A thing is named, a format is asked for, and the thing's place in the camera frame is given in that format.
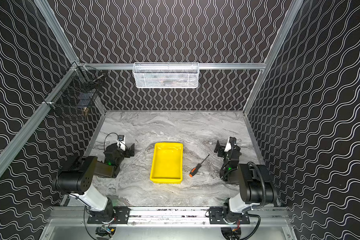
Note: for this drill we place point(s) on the black orange handled screwdriver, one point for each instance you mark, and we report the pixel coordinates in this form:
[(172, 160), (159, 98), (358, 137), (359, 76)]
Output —
[(195, 170)]

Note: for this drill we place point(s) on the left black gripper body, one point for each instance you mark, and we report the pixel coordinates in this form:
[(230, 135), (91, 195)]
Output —
[(125, 150)]

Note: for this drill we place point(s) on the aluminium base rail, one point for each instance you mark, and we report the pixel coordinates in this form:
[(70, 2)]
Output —
[(144, 217)]

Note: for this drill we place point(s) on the black wire mesh basket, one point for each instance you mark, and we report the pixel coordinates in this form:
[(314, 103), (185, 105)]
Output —
[(76, 100)]

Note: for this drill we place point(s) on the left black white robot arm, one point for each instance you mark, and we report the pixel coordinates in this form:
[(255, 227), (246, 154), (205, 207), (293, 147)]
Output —
[(77, 182)]

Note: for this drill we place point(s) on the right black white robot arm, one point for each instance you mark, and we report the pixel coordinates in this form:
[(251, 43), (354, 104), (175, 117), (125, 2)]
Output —
[(256, 189)]

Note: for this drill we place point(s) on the yellow plastic bin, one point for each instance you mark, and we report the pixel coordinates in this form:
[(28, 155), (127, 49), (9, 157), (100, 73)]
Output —
[(167, 164)]

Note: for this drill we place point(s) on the white wire mesh basket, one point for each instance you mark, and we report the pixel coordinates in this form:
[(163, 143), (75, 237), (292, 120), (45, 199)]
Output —
[(166, 75)]

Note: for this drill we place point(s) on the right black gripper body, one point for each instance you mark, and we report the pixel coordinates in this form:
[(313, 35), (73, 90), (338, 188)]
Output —
[(225, 149)]

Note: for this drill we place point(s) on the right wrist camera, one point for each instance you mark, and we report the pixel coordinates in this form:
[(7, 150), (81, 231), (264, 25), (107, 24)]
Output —
[(231, 144)]

